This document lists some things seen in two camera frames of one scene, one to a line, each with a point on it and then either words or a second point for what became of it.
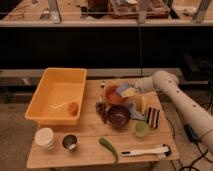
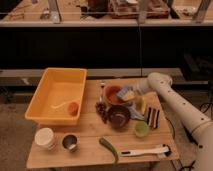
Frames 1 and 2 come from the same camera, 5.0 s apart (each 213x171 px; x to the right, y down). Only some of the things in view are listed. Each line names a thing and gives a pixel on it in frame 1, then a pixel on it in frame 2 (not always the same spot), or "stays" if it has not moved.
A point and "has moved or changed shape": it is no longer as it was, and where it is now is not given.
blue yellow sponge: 121,88 has moved or changed shape
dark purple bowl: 119,116 stays
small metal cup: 70,142 stays
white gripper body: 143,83 stays
